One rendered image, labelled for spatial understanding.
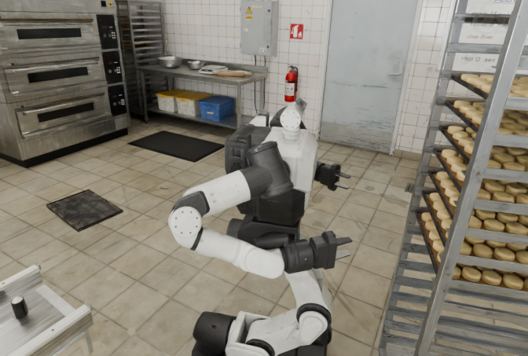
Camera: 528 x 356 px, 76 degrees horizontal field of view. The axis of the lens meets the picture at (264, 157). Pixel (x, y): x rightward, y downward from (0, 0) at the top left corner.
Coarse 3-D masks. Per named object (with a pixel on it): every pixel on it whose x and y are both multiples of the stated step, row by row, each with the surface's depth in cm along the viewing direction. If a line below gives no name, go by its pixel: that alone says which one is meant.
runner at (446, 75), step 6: (444, 72) 116; (450, 72) 116; (456, 72) 116; (462, 72) 115; (468, 72) 115; (474, 72) 114; (480, 72) 114; (486, 72) 114; (492, 72) 113; (444, 78) 117; (450, 78) 117
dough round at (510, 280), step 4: (504, 276) 101; (508, 276) 101; (512, 276) 101; (516, 276) 101; (504, 280) 100; (508, 280) 100; (512, 280) 100; (516, 280) 100; (520, 280) 100; (508, 284) 99; (512, 284) 99; (516, 284) 98; (520, 284) 98; (516, 288) 99; (520, 288) 99
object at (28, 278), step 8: (24, 272) 107; (32, 272) 108; (8, 280) 104; (16, 280) 105; (24, 280) 107; (32, 280) 109; (40, 280) 111; (0, 288) 101; (8, 288) 103; (16, 288) 105; (24, 288) 107; (0, 296) 102; (8, 296) 104; (16, 296) 106; (0, 304) 102
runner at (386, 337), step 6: (384, 336) 166; (390, 336) 165; (396, 336) 164; (402, 336) 164; (390, 342) 164; (396, 342) 164; (402, 342) 164; (408, 342) 164; (456, 348) 159; (462, 348) 159; (492, 354) 156
